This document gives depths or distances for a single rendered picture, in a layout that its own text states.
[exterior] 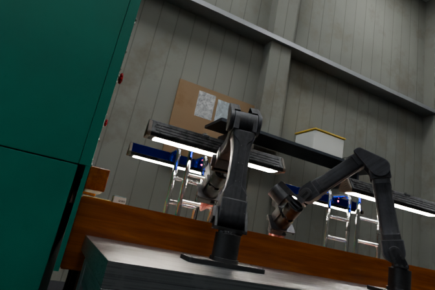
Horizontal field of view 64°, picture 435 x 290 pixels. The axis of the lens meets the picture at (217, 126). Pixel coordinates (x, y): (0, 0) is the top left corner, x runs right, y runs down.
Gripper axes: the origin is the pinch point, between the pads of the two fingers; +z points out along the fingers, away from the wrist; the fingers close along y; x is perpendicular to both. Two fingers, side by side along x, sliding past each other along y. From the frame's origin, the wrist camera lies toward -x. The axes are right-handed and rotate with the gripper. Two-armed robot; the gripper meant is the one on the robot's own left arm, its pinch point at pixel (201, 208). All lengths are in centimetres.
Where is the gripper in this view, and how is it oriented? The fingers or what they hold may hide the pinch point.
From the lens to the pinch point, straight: 136.4
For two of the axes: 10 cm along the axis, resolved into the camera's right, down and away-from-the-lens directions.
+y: -9.1, -2.8, -3.0
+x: 0.9, 5.9, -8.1
